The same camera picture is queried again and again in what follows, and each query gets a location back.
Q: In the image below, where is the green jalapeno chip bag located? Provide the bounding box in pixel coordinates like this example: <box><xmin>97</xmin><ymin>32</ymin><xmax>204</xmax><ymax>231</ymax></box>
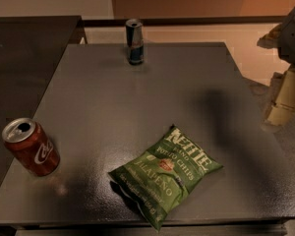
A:
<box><xmin>109</xmin><ymin>126</ymin><xmax>222</xmax><ymax>230</ymax></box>

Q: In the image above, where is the red coca-cola can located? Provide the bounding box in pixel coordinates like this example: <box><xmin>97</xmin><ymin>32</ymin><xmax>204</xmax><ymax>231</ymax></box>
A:
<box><xmin>2</xmin><ymin>118</ymin><xmax>60</xmax><ymax>177</ymax></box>

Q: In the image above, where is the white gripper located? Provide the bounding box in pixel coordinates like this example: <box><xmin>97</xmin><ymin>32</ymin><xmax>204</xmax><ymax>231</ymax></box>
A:
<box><xmin>257</xmin><ymin>7</ymin><xmax>295</xmax><ymax>133</ymax></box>

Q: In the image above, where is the blue silver redbull can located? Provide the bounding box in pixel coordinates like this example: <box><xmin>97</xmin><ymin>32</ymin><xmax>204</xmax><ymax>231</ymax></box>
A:
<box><xmin>126</xmin><ymin>19</ymin><xmax>144</xmax><ymax>65</ymax></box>

